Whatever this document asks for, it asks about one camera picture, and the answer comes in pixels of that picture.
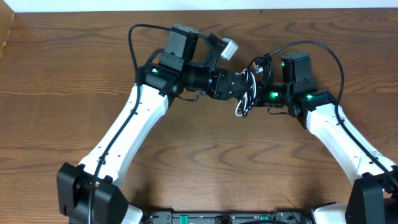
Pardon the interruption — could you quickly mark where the white cable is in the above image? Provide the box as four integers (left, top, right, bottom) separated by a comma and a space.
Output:
234, 68, 258, 117

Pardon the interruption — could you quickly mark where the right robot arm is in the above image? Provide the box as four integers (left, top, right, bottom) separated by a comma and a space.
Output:
251, 52, 397, 223

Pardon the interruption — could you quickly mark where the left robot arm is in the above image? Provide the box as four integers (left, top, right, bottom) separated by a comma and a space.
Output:
57, 24, 257, 223

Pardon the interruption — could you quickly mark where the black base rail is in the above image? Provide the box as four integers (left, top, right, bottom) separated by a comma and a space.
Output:
141, 209, 315, 224

